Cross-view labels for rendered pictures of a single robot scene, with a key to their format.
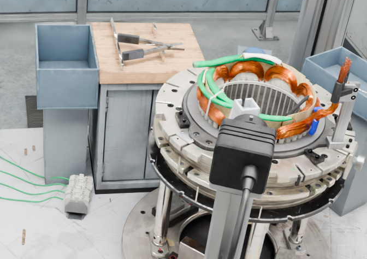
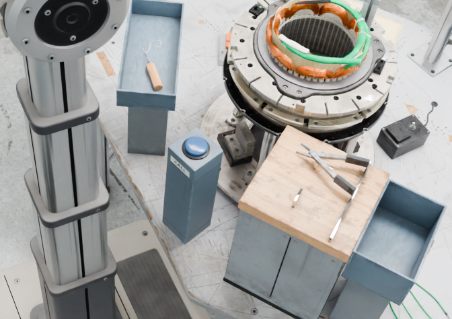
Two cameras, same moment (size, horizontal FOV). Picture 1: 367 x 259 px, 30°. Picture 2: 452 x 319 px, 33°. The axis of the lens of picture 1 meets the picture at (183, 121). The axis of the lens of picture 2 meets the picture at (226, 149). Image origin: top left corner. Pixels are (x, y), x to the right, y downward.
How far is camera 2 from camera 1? 193 cm
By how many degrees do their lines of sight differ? 88
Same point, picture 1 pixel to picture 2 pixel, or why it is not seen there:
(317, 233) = (212, 111)
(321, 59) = (149, 96)
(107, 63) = (375, 182)
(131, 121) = not seen: hidden behind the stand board
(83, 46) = (354, 267)
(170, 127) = (391, 68)
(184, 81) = (342, 101)
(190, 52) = (281, 157)
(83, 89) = (395, 198)
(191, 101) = (360, 74)
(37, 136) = not seen: outside the picture
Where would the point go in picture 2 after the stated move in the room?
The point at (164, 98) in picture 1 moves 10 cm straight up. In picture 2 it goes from (374, 93) to (389, 55)
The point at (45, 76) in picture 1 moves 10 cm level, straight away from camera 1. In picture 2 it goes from (436, 206) to (416, 249)
